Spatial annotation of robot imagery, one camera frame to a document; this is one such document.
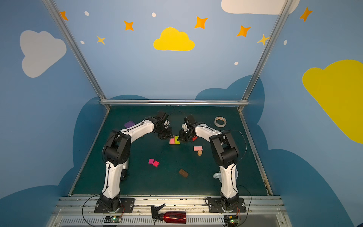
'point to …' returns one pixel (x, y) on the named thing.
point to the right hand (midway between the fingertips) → (178, 138)
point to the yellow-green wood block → (176, 142)
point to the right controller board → (231, 221)
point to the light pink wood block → (196, 148)
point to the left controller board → (112, 219)
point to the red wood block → (194, 138)
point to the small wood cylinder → (200, 152)
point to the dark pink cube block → (156, 163)
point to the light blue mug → (217, 175)
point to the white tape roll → (220, 122)
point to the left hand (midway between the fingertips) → (174, 136)
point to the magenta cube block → (151, 161)
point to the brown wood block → (183, 172)
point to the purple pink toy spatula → (129, 124)
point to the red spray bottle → (173, 217)
